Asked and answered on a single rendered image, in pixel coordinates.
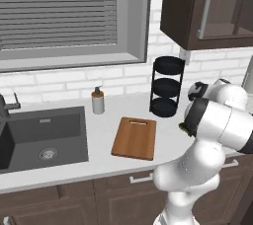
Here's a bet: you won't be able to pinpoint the wooden cutting board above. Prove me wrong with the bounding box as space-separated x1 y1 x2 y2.
111 116 158 162

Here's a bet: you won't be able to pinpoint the grey soap dispenser brown top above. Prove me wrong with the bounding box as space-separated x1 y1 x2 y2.
91 86 106 115

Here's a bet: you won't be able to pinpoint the black three-tier stand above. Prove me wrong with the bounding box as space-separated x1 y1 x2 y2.
148 55 186 118

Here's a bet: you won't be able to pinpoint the brown drawer front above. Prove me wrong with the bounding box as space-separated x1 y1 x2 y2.
93 169 160 201
219 154 253 184

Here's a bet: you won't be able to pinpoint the dark grey sink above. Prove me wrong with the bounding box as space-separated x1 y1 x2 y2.
0 105 90 175

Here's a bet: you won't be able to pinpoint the brown base cupboard door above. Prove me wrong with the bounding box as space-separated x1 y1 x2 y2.
193 175 246 225
0 198 97 225
104 188 170 225

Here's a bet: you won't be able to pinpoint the grey window blinds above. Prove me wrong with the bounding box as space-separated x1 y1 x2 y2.
0 0 119 51

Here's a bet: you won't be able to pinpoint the dark grey tap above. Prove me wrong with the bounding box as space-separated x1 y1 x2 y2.
0 92 22 120

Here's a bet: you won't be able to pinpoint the brown panel under sink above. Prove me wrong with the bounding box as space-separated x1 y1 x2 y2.
0 180 95 204

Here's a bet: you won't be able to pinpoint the glass cupboard door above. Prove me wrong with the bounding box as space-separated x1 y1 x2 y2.
187 0 253 50

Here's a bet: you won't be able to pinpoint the grey wall socket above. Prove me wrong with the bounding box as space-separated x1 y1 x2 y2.
179 48 192 66

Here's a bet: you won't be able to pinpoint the silver drawer handle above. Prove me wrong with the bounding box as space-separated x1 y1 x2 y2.
221 158 240 170
128 173 155 185

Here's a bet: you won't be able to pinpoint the dark brown wall cupboard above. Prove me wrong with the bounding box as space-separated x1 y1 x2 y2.
160 0 253 51

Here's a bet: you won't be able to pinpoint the silver cupboard door handle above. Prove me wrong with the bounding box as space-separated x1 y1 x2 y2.
197 0 215 40

